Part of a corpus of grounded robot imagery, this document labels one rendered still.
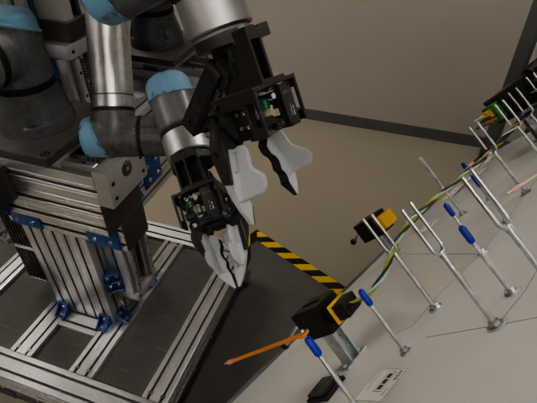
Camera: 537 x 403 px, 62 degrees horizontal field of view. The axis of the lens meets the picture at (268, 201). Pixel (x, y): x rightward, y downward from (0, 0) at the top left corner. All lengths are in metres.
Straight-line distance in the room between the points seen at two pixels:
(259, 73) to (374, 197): 2.23
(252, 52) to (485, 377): 0.36
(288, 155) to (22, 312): 1.59
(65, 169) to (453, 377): 0.81
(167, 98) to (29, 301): 1.42
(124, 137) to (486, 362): 0.65
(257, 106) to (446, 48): 2.63
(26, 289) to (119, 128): 1.33
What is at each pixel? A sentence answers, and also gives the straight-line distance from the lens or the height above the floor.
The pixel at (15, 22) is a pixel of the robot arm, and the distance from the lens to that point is 0.95.
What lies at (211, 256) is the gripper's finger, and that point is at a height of 1.15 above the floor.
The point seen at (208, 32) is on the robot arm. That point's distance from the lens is 0.50.
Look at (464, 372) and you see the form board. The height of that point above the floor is 1.27.
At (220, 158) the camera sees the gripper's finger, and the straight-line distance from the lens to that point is 0.51.
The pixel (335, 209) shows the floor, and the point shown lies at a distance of 2.55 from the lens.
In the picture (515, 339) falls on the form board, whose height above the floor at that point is 1.30.
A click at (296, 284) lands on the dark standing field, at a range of 2.14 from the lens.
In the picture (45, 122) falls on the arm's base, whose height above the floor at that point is 1.19.
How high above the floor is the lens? 1.63
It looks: 39 degrees down
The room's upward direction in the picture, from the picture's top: straight up
